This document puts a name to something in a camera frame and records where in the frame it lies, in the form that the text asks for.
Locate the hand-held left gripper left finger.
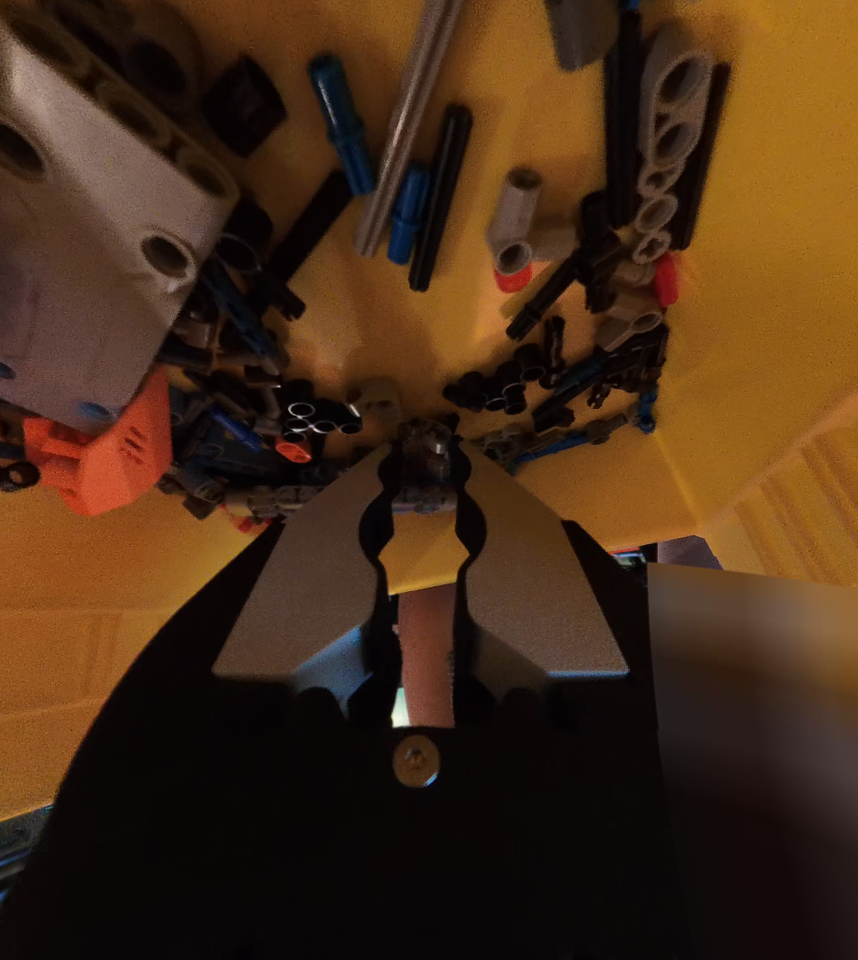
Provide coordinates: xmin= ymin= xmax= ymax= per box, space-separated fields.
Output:
xmin=211 ymin=442 xmax=400 ymax=725

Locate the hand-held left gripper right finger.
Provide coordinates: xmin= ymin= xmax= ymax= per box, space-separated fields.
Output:
xmin=453 ymin=439 xmax=633 ymax=725

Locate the small grey toy connector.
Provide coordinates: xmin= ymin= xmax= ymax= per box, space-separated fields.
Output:
xmin=391 ymin=416 xmax=462 ymax=517

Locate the pile of small toy parts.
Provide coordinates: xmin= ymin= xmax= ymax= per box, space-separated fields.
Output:
xmin=0 ymin=0 xmax=734 ymax=526

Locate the yellow plastic bin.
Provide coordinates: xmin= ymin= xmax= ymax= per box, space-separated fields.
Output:
xmin=0 ymin=0 xmax=858 ymax=841

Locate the person's leg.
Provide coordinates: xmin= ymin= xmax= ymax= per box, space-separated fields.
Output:
xmin=397 ymin=588 xmax=460 ymax=729

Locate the orange curved toy panel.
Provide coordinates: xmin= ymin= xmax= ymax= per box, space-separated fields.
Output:
xmin=20 ymin=371 xmax=175 ymax=519

